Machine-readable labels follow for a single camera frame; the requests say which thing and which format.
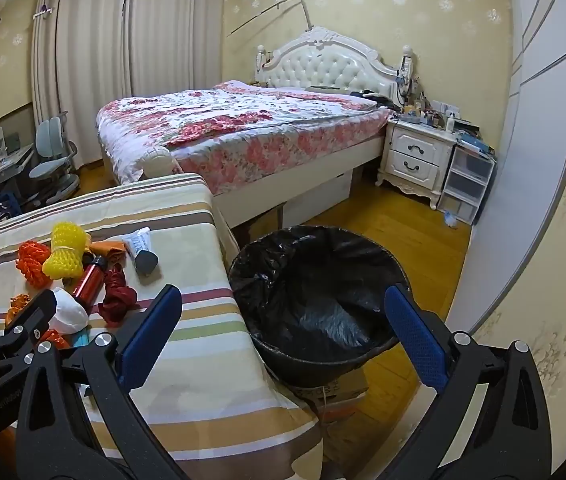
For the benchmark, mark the white crumpled wrapper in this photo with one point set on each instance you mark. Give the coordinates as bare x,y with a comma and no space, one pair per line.
70,315

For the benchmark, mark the blue stool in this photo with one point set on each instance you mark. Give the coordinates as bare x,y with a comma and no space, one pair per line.
4,206

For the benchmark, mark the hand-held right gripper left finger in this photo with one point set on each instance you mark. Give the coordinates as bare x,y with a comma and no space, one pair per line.
148,330

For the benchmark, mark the beige curtain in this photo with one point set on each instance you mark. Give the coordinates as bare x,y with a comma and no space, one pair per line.
178,25
83,60

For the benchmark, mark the yellow foam fruit net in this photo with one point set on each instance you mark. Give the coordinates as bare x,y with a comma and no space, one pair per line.
65,250

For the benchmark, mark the clear plastic drawer unit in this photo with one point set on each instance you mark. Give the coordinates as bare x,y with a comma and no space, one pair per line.
465,180

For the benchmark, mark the white squeeze tube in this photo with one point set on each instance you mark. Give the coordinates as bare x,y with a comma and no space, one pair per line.
138,245

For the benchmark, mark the clutter of small bottles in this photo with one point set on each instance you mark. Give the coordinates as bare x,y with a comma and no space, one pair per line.
428,117

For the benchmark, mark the black lined trash bin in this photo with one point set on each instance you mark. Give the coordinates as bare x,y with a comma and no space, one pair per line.
313,310

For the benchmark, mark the orange wrapper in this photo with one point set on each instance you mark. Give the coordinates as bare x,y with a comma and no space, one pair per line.
108,249

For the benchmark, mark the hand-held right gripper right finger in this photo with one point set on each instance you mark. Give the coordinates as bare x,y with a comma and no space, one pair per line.
415,335

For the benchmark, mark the dark clothing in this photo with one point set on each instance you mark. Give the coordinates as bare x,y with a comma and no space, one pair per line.
373,99

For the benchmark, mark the cardboard box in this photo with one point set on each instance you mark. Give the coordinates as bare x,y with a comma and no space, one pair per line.
343,392

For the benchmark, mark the teal packet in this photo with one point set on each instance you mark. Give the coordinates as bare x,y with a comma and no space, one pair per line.
80,340

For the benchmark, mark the white nightstand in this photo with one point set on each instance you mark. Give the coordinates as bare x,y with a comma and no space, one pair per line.
413,157

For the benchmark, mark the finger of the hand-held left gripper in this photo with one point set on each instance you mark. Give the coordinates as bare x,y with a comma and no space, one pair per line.
18,335

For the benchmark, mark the thin metal pole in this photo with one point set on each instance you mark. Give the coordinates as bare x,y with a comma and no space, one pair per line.
273,12

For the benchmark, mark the white sliding wardrobe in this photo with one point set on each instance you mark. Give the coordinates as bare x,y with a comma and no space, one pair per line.
528,160

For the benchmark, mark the white storage box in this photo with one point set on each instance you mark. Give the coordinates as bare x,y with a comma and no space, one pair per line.
320,197

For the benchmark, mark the orange foam fruit net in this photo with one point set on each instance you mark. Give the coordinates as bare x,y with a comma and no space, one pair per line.
33,262

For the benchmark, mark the floral bedspread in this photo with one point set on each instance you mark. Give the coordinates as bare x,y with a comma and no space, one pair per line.
223,120

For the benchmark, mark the grey desk chair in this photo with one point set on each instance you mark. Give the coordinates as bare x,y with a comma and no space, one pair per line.
50,152

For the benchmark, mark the white tufted bed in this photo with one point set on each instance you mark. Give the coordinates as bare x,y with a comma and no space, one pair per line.
323,67

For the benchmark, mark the striped tablecloth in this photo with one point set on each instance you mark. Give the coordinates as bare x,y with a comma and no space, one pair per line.
213,360

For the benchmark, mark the red bottle with black cap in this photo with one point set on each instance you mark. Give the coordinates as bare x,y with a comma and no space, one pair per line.
88,282

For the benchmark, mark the dark red plastic bag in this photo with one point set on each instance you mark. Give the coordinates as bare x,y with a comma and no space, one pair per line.
118,297

